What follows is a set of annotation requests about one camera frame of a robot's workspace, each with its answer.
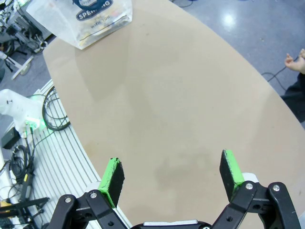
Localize person in black t-shirt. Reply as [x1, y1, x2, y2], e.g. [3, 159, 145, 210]
[280, 71, 305, 123]

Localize metal equipment rack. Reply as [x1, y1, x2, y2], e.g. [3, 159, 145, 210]
[0, 0, 55, 55]

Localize black power adapter box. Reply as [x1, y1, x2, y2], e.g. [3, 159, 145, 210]
[1, 127, 21, 150]

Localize person's right hand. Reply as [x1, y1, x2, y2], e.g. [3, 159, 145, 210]
[285, 49, 305, 71]

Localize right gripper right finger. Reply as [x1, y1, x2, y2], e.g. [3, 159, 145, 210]
[211, 149, 302, 229]

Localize white table foot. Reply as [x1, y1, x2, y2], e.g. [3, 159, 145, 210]
[10, 56, 34, 81]

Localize black floor cable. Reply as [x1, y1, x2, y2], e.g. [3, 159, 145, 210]
[261, 56, 301, 91]

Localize coiled black cable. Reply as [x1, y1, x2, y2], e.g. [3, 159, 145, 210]
[42, 85, 71, 131]

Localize aluminium slatted base platform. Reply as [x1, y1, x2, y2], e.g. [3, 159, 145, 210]
[14, 78, 134, 229]

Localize black tripod leg bracket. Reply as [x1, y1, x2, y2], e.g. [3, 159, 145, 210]
[0, 197, 52, 217]

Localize translucent shopping bag navy handles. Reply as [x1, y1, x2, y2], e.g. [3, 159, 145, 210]
[25, 0, 133, 50]

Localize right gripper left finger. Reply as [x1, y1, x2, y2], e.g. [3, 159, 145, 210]
[49, 157, 134, 229]

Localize black cable tangle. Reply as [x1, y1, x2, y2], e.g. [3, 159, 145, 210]
[0, 128, 36, 201]

